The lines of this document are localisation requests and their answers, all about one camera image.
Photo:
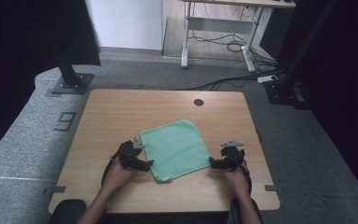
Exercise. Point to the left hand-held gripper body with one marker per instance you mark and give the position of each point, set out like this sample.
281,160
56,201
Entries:
129,154

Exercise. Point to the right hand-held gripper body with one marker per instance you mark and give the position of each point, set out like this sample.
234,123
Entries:
234,155

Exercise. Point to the green microfibre cloth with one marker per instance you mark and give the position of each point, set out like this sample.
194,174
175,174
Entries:
174,149

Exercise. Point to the person's right hand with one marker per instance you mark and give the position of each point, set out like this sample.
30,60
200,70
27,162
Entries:
239,183

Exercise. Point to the person's left hand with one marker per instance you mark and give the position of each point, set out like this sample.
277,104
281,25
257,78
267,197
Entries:
116,177

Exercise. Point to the black round table grommet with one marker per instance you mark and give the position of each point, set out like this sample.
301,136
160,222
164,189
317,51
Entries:
198,102

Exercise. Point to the white power strip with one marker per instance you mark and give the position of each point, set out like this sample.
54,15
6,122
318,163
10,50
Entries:
267,79

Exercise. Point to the black metal stand with base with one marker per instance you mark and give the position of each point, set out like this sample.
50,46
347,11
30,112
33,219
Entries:
287,90
71,82

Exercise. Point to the black computer case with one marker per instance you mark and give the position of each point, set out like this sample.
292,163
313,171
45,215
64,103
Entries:
275,34

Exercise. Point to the dark curtain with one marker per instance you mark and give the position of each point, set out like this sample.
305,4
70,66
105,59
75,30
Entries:
18,62
348,93

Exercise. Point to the white desk frame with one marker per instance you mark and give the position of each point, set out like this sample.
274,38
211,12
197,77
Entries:
217,25

